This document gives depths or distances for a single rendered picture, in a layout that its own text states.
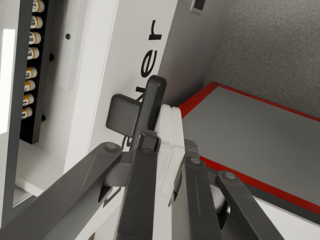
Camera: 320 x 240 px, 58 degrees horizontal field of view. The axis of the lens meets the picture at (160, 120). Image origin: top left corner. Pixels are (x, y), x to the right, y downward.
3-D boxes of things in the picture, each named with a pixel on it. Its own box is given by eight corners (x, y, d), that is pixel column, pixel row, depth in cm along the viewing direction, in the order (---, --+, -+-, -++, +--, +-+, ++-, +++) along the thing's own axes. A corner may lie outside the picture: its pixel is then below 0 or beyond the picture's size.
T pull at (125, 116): (169, 77, 21) (163, 80, 19) (144, 165, 23) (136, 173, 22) (125, 62, 21) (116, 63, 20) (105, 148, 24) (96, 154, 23)
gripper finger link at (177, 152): (172, 147, 15) (185, 151, 15) (171, 105, 22) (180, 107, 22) (157, 192, 17) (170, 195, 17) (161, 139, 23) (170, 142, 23)
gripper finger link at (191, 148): (182, 179, 14) (239, 194, 14) (179, 136, 19) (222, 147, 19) (174, 204, 15) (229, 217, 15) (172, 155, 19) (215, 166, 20)
